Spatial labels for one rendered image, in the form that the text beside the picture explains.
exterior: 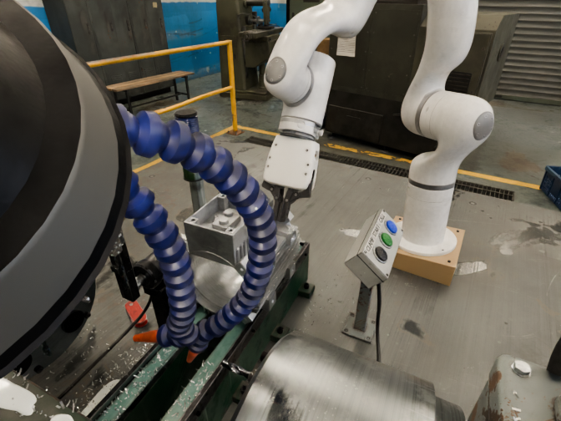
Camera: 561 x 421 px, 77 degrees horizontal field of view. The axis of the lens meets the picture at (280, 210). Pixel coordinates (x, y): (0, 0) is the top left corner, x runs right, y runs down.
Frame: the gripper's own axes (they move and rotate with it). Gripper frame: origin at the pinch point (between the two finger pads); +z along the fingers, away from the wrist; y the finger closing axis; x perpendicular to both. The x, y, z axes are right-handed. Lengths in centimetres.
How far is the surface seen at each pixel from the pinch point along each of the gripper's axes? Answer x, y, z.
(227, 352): 9.8, 0.3, 26.9
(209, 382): 16.4, -0.8, 29.5
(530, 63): -577, -118, -274
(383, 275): 0.7, -22.5, 6.5
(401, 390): 30.9, -28.6, 11.5
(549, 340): -33, -59, 16
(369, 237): -1.8, -18.2, 0.7
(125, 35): -324, 431, -171
